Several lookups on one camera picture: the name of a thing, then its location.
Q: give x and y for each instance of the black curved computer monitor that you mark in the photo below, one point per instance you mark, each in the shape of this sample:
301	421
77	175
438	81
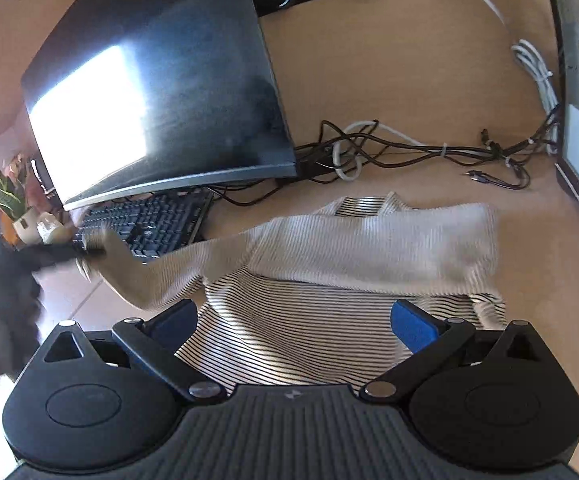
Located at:
159	75

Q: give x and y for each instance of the beige figurine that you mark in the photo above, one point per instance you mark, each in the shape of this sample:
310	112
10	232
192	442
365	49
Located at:
54	230

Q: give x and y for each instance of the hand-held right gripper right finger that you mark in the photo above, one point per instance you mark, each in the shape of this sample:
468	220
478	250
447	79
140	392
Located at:
412	325

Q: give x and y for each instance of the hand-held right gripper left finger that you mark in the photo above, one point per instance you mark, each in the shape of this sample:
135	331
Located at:
175	322

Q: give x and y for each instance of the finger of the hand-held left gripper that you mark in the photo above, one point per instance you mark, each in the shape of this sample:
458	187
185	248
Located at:
72	252

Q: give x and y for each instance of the snake plant in white pot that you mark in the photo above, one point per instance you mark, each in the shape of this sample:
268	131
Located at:
12	200

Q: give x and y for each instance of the red leaf potted plant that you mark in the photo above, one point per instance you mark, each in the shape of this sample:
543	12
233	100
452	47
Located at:
17	167

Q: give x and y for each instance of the striped beige sweater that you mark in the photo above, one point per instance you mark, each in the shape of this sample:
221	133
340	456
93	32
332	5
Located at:
319	280

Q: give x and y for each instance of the black mechanical keyboard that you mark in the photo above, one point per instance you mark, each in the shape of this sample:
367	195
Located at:
154	222

